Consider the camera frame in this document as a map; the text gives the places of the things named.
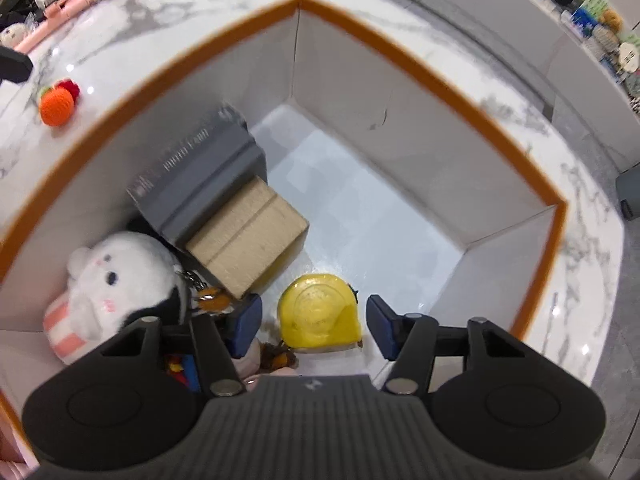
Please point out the grey trash bin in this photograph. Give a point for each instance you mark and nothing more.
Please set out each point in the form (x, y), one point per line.
(631, 190)

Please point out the dark printed picture box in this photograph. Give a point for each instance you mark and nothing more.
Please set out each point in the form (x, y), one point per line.
(200, 180)

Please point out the cream plush doll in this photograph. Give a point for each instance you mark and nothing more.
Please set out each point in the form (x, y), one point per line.
(11, 35)

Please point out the white and black plush toy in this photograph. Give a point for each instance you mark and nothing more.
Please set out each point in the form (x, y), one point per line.
(120, 280)

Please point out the pink striped plush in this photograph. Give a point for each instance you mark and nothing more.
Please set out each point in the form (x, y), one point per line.
(62, 330)

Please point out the orange-rimmed white storage box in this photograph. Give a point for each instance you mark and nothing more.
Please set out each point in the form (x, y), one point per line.
(400, 110)

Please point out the yellow tape measure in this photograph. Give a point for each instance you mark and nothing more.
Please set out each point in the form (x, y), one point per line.
(315, 310)

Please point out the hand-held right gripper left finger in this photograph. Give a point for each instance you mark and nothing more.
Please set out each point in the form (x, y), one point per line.
(245, 325)

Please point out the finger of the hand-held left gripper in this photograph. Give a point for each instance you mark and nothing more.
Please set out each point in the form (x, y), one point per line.
(15, 66)

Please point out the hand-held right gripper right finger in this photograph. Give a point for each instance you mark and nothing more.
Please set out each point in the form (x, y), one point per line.
(382, 325)

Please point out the orange crochet ball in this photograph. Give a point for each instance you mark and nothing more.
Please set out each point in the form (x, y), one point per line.
(55, 107)

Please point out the pink handheld tube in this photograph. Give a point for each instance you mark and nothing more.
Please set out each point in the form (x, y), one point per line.
(55, 22)

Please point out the small tan cardboard box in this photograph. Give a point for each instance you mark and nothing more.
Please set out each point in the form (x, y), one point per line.
(245, 240)

